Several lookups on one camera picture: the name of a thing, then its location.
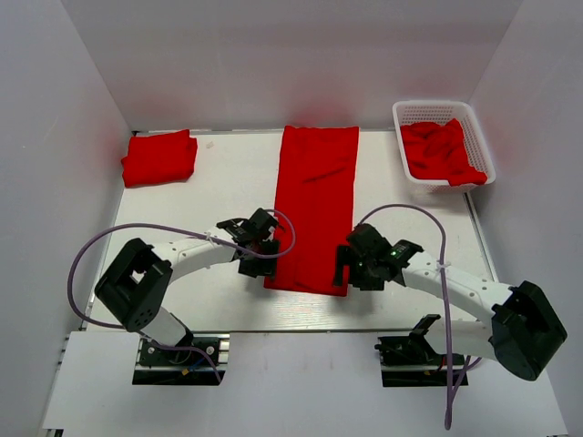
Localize white plastic basket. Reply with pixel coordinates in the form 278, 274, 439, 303
393, 100, 496, 194

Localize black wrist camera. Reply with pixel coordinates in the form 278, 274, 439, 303
346, 223, 392, 259
242, 208, 279, 240

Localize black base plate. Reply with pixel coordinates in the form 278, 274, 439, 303
132, 334, 230, 386
374, 336, 447, 388

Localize red t-shirts in basket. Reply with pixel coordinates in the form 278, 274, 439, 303
401, 118, 487, 187

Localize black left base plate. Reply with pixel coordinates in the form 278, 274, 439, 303
132, 334, 230, 386

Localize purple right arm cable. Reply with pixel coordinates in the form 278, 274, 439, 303
353, 203, 483, 431

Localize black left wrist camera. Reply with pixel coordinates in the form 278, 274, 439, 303
242, 208, 279, 240

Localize red t-shirt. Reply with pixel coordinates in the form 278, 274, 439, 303
121, 129, 198, 188
263, 126, 360, 297

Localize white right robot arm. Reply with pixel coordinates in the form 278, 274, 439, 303
333, 240, 568, 381

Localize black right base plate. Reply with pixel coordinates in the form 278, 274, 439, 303
374, 336, 447, 388

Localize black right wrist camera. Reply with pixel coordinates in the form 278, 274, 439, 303
346, 223, 392, 259

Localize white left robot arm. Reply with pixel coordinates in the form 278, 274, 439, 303
95, 228, 279, 350

